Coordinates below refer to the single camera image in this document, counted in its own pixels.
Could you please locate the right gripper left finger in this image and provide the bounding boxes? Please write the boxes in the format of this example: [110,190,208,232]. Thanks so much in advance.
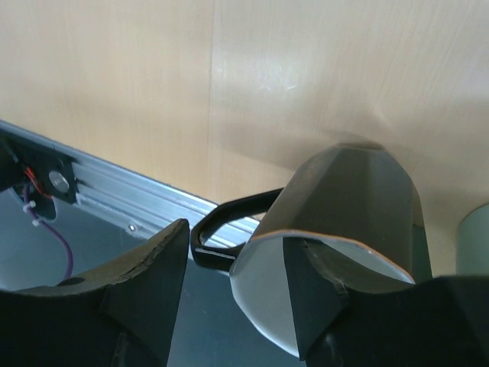
[1,219,189,366]

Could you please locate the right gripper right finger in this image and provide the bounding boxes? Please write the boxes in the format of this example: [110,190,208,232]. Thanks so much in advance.
[283,238,488,366]

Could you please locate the green plastic cup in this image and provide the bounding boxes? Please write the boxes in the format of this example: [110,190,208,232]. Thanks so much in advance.
[455,203,489,275]

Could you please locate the black handled ceramic mug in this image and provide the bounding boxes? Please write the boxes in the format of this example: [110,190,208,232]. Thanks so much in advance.
[190,145,432,359]

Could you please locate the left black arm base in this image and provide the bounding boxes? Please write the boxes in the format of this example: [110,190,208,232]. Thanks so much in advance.
[1,130,77,221]

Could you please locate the aluminium mounting rail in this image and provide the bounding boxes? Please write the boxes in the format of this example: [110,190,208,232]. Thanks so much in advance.
[0,119,261,249]

